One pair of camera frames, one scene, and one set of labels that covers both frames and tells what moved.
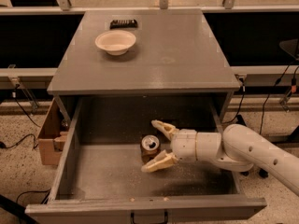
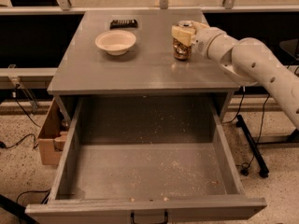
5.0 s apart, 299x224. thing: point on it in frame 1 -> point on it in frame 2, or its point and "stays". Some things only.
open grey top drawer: [98, 176] stays
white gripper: [183, 145] -> [203, 40]
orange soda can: [149, 146] -> [181, 50]
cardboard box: [51, 140] stays
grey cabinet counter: [143, 54] stays
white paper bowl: [115, 42] stays
